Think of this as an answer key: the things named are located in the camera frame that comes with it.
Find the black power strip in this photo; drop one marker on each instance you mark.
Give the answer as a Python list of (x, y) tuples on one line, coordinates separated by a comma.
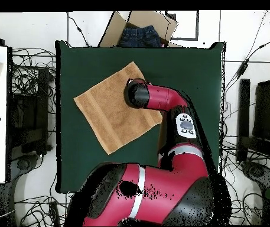
[(54, 210)]

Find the dark green table cloth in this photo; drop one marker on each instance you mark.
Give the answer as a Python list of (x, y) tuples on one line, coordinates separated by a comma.
[(89, 59)]

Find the black flat panel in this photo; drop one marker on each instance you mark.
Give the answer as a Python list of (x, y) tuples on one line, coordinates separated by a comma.
[(265, 111)]

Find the blue denim jeans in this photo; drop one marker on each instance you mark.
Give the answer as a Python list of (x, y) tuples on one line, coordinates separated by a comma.
[(139, 37)]

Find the black equipment rack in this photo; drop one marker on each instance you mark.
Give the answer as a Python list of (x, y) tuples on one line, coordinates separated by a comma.
[(28, 132)]

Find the grey office chair base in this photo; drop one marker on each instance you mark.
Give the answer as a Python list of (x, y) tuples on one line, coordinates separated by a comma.
[(23, 164)]

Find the brown cardboard box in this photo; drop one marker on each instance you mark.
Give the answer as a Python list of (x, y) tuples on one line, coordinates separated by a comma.
[(115, 30)]

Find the black office chair base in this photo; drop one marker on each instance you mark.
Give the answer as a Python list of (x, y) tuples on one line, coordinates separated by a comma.
[(257, 172)]

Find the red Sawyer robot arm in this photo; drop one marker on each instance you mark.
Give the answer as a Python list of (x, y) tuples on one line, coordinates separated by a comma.
[(163, 97)]

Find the peach terry towel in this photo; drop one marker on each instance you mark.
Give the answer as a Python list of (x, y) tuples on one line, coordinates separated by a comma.
[(106, 111)]

